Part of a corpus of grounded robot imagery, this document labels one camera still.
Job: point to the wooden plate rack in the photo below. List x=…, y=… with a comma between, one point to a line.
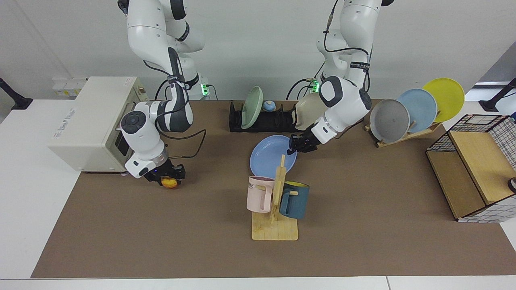
x=397, y=139

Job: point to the pale toaster oven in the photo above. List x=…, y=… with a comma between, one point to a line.
x=92, y=121

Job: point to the dark round lid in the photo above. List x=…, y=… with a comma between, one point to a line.
x=512, y=185

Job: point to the green plate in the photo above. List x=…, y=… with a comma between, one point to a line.
x=250, y=108

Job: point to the white wall socket box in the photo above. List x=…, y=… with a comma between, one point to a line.
x=68, y=86

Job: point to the wooden cup stand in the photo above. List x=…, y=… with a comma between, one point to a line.
x=274, y=231

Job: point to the small blue round thing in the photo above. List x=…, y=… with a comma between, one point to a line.
x=269, y=106

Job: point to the grey plate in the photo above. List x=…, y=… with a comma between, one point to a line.
x=389, y=121

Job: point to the pink cup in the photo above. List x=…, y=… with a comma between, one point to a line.
x=256, y=197

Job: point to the light blue plate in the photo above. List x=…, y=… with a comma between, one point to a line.
x=421, y=106

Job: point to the beige plate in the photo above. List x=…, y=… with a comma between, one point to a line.
x=308, y=110

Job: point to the dark teal cup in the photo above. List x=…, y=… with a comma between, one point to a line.
x=296, y=205

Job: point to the brown table cloth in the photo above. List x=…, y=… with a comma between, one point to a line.
x=161, y=241

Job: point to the yellow plate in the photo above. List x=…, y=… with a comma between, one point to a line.
x=445, y=96

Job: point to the black dish rack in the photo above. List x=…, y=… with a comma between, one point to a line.
x=266, y=121

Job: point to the red yellow apple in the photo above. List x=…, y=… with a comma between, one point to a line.
x=170, y=183

